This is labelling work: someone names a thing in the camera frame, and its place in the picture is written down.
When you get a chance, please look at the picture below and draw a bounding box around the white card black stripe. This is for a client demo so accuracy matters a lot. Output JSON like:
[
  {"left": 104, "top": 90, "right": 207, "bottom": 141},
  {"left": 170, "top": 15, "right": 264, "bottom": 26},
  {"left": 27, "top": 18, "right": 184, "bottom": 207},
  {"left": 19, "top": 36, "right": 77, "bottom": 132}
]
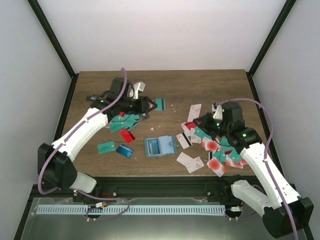
[{"left": 176, "top": 132, "right": 192, "bottom": 149}]

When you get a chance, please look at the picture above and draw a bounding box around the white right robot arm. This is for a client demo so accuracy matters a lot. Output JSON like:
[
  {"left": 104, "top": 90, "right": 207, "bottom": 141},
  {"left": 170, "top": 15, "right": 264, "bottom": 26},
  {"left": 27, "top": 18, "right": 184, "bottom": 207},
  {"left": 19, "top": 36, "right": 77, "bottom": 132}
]
[{"left": 193, "top": 99, "right": 314, "bottom": 240}]

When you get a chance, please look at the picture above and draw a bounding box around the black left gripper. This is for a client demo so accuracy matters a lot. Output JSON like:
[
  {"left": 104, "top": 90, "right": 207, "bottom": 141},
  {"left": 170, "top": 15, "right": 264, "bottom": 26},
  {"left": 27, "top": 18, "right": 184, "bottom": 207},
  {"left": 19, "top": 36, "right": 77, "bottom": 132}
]
[{"left": 119, "top": 96, "right": 158, "bottom": 115}]

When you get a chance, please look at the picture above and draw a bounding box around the small black card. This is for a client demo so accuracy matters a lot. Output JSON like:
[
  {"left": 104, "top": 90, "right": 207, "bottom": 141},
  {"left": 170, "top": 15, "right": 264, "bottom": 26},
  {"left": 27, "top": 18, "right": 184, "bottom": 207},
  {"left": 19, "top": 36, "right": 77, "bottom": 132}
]
[{"left": 86, "top": 94, "right": 101, "bottom": 102}]

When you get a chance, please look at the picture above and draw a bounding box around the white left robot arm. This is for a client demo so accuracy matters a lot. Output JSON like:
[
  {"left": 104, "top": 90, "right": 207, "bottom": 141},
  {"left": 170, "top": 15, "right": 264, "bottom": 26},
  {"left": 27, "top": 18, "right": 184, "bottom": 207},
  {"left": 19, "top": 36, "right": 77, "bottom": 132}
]
[{"left": 37, "top": 77, "right": 157, "bottom": 202}]

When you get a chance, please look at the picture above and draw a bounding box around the black frame post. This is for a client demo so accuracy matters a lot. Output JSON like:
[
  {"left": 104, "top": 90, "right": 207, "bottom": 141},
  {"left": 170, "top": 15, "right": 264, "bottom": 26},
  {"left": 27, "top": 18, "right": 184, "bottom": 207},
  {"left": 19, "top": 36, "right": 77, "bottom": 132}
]
[
  {"left": 247, "top": 0, "right": 298, "bottom": 76},
  {"left": 26, "top": 0, "right": 77, "bottom": 79}
]

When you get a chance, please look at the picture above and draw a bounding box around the white flower VIP card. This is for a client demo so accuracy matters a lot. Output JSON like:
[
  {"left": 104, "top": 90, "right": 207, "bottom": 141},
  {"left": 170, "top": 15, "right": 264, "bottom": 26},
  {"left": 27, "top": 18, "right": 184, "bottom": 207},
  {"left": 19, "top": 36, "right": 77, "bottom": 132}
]
[{"left": 176, "top": 152, "right": 196, "bottom": 167}]

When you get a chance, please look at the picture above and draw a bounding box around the black frame post right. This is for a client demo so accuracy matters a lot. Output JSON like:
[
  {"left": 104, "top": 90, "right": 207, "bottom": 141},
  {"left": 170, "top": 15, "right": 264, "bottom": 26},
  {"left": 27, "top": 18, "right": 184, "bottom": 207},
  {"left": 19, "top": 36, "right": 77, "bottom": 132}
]
[{"left": 247, "top": 0, "right": 298, "bottom": 76}]

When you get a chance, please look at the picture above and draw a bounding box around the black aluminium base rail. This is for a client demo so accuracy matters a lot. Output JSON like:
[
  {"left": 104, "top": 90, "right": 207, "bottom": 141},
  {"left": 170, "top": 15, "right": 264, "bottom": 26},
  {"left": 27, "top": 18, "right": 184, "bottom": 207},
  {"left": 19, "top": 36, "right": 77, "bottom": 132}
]
[{"left": 72, "top": 175, "right": 236, "bottom": 204}]

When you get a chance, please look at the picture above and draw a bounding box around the black frame post left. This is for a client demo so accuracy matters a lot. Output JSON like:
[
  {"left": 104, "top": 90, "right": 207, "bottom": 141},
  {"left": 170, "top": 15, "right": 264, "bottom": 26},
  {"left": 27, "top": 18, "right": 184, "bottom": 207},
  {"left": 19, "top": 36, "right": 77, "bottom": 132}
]
[{"left": 26, "top": 0, "right": 77, "bottom": 79}]

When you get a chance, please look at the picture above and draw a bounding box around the light blue slotted cable duct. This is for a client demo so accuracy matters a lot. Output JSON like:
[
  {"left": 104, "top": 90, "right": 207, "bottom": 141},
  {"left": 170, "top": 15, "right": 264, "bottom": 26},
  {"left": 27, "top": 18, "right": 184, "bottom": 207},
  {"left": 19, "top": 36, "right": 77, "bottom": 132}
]
[{"left": 35, "top": 204, "right": 226, "bottom": 216}]

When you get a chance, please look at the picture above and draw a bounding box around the light blue card holder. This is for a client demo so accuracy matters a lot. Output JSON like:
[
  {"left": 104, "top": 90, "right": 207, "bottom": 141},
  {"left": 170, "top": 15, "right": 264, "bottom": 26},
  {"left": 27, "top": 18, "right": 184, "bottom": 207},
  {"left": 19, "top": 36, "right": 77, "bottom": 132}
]
[{"left": 144, "top": 135, "right": 178, "bottom": 158}]

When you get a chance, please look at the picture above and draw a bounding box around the teal card with black stripe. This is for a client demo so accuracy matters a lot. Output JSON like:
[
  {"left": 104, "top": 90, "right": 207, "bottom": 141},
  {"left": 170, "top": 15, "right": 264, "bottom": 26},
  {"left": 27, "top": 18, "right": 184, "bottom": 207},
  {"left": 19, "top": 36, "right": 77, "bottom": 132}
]
[{"left": 155, "top": 98, "right": 166, "bottom": 111}]

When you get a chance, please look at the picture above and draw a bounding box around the blue card left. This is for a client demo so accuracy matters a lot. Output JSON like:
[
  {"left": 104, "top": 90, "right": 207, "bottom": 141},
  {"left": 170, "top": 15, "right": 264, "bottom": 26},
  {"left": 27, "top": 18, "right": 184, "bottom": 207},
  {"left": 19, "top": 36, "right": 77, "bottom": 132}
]
[{"left": 116, "top": 144, "right": 135, "bottom": 159}]

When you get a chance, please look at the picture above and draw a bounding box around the white card large red circle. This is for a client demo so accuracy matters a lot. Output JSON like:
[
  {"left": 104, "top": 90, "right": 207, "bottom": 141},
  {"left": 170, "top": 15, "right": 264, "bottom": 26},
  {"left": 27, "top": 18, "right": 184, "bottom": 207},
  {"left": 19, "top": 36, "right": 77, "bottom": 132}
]
[{"left": 207, "top": 157, "right": 227, "bottom": 177}]

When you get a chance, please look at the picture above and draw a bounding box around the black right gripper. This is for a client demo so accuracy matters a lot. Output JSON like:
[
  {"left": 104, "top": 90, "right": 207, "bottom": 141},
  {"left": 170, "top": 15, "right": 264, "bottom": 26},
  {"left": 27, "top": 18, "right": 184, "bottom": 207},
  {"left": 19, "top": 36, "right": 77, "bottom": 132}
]
[{"left": 193, "top": 112, "right": 231, "bottom": 138}]

